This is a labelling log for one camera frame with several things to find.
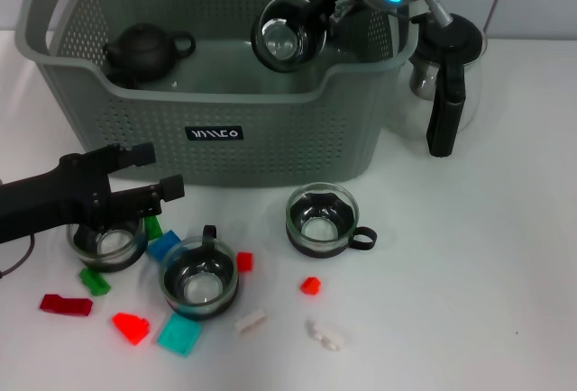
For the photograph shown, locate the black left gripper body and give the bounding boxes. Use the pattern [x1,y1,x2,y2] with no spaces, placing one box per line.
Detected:
[0,143,124,247]

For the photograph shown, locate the glass teacup with black sleeve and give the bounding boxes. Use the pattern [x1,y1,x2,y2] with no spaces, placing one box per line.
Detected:
[250,0,328,73]
[158,224,239,323]
[66,217,148,274]
[285,182,378,259]

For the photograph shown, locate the green building block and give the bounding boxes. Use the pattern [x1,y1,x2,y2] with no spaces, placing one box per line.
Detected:
[78,267,112,296]
[143,214,164,241]

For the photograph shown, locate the blue building block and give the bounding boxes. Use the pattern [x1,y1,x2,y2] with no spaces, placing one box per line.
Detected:
[147,230,181,262]

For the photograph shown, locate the dark red building block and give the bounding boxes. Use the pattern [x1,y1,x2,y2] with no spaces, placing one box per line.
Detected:
[39,294,95,318]

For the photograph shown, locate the large orange-red sloped block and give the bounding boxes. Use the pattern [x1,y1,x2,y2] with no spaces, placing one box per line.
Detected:
[111,312,152,346]

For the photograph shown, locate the grey perforated storage bin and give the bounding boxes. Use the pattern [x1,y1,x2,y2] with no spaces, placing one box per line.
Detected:
[13,0,418,185]

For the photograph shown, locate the teal square building block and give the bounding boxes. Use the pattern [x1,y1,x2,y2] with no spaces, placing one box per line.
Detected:
[156,312,203,359]

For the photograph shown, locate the white building block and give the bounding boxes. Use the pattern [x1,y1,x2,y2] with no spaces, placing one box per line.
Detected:
[232,307,268,334]
[304,316,347,352]

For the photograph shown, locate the black clay teapot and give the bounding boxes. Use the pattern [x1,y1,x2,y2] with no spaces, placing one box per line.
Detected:
[102,23,197,84]

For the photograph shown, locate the glass carafe with black lid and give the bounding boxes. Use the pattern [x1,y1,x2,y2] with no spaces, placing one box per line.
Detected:
[396,12,489,159]

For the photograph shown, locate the left gripper cable with plug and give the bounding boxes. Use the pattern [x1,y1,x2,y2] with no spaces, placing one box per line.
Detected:
[0,232,36,280]

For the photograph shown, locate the gripper cable with plug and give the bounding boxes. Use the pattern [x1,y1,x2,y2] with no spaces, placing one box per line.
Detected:
[390,0,454,30]
[0,232,36,280]

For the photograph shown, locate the right gripper cable with plug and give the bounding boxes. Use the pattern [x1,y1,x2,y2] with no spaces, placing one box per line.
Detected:
[390,0,454,30]

